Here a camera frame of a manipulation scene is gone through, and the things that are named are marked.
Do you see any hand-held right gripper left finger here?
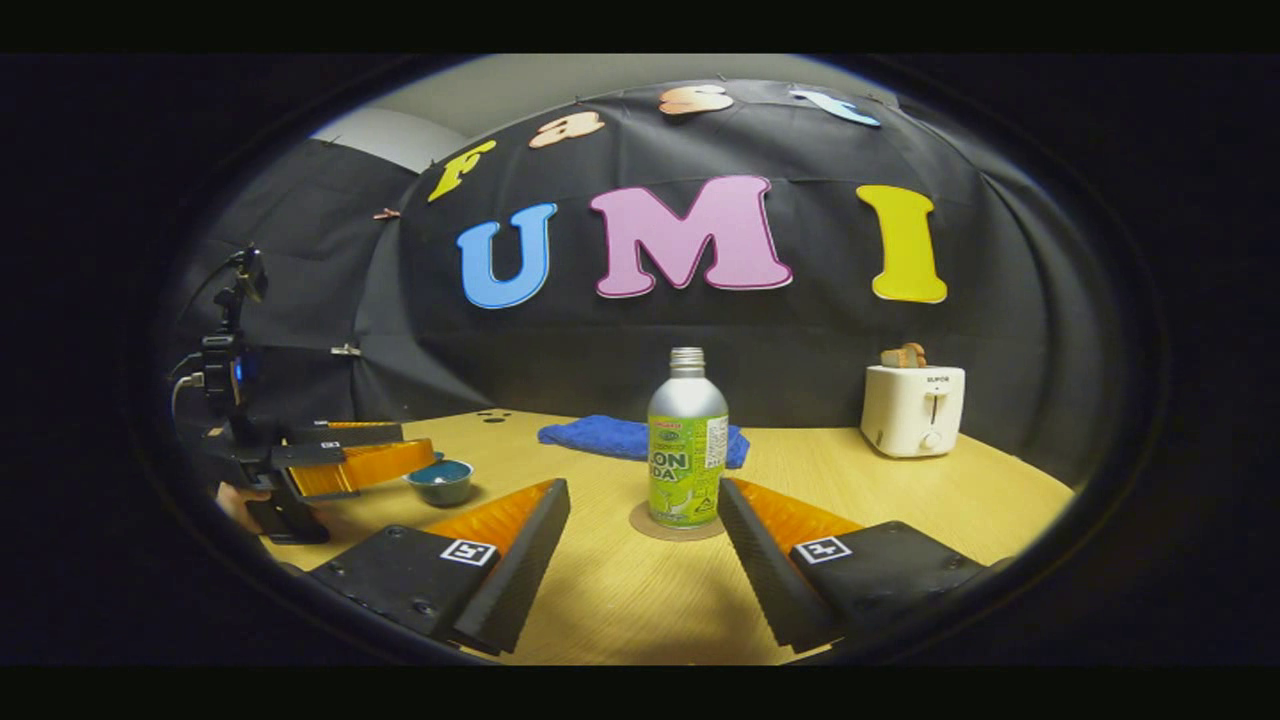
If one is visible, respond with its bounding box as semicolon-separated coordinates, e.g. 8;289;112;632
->
308;478;571;656

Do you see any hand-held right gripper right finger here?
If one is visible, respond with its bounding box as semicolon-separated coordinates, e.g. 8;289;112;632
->
718;477;991;651

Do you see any teal teacup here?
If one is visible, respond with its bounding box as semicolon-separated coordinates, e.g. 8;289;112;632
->
405;466;476;508

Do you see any round brown coaster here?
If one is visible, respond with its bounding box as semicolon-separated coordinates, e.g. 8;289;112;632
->
629;500;726;542

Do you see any silver water bottle green label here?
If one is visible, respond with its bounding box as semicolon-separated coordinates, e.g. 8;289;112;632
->
647;347;730;529

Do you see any blue cloth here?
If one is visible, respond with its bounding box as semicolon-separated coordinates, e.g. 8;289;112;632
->
538;415;750;470

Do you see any white toaster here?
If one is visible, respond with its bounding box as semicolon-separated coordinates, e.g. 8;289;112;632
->
861;364;967;459

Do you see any black backdrop cloth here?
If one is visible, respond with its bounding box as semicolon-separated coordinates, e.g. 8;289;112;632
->
165;80;1101;491

